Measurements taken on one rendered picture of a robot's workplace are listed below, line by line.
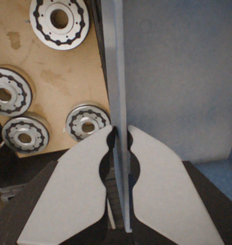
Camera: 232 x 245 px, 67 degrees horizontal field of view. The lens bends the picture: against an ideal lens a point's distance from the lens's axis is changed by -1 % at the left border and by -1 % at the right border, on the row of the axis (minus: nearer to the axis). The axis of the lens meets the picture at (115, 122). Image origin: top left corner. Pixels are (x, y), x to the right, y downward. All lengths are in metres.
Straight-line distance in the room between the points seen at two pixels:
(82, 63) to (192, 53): 0.27
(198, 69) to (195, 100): 0.03
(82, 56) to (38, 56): 0.09
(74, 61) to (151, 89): 0.26
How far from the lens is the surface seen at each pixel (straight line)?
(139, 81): 0.17
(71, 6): 0.36
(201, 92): 0.20
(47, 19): 0.36
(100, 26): 0.29
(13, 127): 0.45
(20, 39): 0.42
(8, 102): 0.42
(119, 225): 0.78
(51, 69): 0.41
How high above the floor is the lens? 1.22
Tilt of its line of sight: 60 degrees down
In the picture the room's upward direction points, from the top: 167 degrees clockwise
